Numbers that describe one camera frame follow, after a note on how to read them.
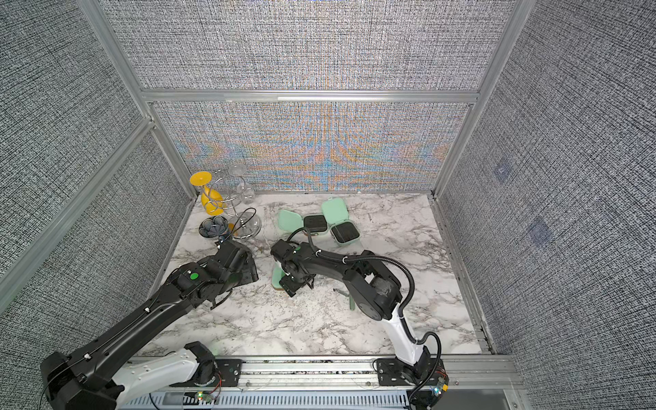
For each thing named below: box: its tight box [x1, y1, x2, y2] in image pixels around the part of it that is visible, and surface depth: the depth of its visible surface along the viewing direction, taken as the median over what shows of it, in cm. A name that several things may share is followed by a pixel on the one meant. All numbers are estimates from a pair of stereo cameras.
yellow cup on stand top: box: [189, 170, 213, 187], surface depth 92 cm
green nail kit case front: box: [270, 261, 286, 291], surface depth 92 cm
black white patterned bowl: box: [198, 215, 229, 239], surface depth 106 cm
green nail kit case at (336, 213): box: [321, 197, 362, 246], surface depth 111 cm
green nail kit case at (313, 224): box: [277, 209, 329, 236], surface depth 109 cm
